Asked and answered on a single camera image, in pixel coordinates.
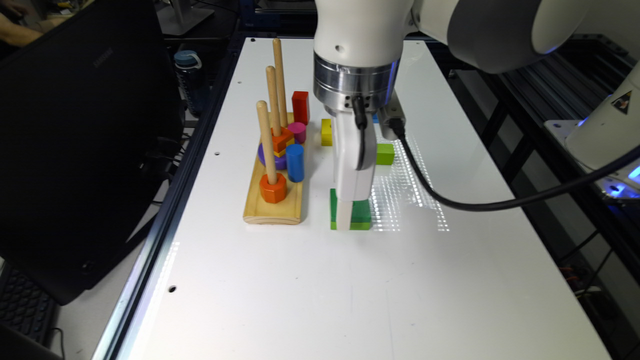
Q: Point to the dark green square block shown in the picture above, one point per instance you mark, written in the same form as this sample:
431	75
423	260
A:
361	217

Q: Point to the wooden peg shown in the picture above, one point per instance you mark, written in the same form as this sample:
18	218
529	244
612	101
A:
280	83
266	140
273	99

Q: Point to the yellow cube block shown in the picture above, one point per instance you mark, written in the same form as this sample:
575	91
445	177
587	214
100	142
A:
326	132

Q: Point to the rear wooden peg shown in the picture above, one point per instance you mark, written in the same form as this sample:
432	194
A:
280	83

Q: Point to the red rectangular block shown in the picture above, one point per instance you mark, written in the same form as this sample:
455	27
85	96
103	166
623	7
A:
301	110

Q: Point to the front wooden peg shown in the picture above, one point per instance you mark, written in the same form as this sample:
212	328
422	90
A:
266	140

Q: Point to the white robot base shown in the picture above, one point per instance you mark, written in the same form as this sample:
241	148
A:
608	133

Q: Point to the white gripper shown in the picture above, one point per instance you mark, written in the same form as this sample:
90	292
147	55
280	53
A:
355	154

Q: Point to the dark water bottle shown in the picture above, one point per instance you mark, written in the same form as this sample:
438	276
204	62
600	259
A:
192	80

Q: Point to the orange hexagon block front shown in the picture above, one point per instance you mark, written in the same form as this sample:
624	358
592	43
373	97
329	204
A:
273	193

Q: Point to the grey monitor stand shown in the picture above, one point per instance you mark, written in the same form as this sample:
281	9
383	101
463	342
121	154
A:
179	17

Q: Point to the blue cylinder block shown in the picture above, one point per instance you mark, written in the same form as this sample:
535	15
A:
295	163

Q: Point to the black keyboard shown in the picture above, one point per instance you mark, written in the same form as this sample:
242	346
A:
25	307

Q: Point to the person forearm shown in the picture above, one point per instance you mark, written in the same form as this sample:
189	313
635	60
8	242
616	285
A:
12	33

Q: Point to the light green rectangular block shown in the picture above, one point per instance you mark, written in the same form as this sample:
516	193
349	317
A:
385	154

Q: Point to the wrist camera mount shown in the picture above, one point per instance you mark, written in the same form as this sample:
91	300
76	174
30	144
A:
391	118

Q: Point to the middle wooden peg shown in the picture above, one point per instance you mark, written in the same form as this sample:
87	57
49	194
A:
273	99

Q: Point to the black Samsung monitor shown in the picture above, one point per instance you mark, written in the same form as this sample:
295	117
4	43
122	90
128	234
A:
91	118

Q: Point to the pink cylinder block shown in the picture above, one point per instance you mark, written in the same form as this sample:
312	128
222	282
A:
299	131

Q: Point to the wooden peg base board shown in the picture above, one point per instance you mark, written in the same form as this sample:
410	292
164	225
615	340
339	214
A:
286	212

